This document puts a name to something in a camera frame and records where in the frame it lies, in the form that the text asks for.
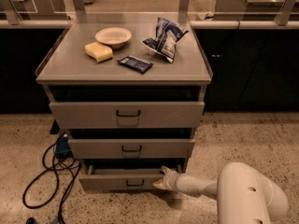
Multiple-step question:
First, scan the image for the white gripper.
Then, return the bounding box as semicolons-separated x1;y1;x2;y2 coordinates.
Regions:
152;166;179;191

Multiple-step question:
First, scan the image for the grey bottom drawer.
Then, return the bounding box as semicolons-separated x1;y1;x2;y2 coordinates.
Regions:
78;165;185;192

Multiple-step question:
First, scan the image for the grey middle drawer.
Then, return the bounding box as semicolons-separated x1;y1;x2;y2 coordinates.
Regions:
68;138;194;159

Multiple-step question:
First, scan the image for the grey drawer cabinet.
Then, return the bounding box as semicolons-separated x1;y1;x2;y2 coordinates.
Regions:
35;12;214;179

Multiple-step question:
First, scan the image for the blue power box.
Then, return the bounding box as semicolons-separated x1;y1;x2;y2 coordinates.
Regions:
54;134;72;158

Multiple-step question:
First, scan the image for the blue flat snack packet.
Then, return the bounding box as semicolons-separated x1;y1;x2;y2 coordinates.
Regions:
118;56;153;74

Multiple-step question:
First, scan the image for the yellow sponge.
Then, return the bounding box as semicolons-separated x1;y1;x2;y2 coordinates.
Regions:
85;42;113;63

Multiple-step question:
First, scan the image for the crumpled blue chip bag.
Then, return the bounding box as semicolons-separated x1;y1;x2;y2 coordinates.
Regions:
142;18;188;63

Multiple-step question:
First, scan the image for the white bowl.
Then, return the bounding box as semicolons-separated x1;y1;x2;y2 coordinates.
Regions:
95;27;132;49

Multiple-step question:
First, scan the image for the grey railing bar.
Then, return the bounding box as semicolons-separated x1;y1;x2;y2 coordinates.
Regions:
0;21;299;30

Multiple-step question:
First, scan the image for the background grey counter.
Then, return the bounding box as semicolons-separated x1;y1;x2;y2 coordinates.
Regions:
214;0;285;21

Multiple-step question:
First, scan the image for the black floor cable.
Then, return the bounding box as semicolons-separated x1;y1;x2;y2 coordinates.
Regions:
21;137;82;224

